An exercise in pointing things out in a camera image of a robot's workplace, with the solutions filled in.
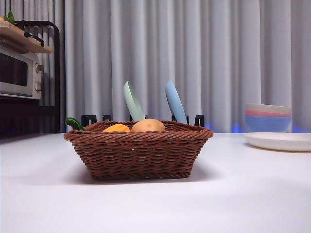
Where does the green leafy plant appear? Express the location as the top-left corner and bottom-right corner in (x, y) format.
(2, 11), (17, 25)

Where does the white flat plate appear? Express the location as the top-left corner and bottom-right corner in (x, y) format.
(244, 132), (311, 152)

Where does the orange corn cob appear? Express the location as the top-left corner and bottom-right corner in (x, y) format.
(101, 123), (131, 133)

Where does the pale green plate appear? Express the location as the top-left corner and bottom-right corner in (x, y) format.
(123, 80), (145, 122)

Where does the black curved handle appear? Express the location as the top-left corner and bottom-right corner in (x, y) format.
(23, 31), (45, 47)

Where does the green cucumber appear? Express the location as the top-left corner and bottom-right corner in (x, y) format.
(64, 117), (86, 132)

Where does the white bowl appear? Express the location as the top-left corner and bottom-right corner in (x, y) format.
(245, 102), (293, 114)

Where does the brown wicker basket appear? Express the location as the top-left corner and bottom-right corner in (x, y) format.
(63, 119), (214, 180)

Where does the tan potato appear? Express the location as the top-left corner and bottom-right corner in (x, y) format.
(130, 118), (166, 133)

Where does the black metal shelf frame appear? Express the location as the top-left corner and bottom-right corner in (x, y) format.
(0, 20), (61, 139)

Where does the grey pleated curtain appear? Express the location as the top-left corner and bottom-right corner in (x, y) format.
(0, 0), (311, 133)

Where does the wooden board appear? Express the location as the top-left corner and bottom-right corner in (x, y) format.
(0, 19), (53, 54)

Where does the pink bowl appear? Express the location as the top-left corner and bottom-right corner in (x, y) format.
(245, 108), (292, 117)

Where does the silver toaster oven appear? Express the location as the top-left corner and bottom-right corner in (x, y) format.
(0, 45), (42, 100)

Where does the light blue plate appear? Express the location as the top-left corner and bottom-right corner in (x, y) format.
(164, 80), (188, 125)

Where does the black dish rack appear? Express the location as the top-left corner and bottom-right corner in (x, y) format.
(81, 114), (205, 128)

